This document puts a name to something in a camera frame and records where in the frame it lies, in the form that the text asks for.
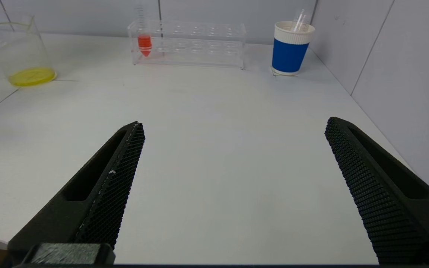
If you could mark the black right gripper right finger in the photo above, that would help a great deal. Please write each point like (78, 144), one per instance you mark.
(389, 208)

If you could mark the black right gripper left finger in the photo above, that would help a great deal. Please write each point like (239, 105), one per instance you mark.
(99, 201)

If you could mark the test tube with yellow pigment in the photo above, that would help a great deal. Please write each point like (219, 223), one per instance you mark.
(299, 20)

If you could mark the clear glass beaker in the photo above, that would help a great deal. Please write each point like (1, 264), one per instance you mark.
(32, 76)

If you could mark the test tube with red liquid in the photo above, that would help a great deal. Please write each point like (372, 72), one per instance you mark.
(144, 42)

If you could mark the clear acrylic test tube rack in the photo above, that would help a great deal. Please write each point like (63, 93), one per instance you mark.
(199, 48)

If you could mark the white paper cup blue sleeve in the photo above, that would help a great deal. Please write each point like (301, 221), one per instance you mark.
(289, 56)

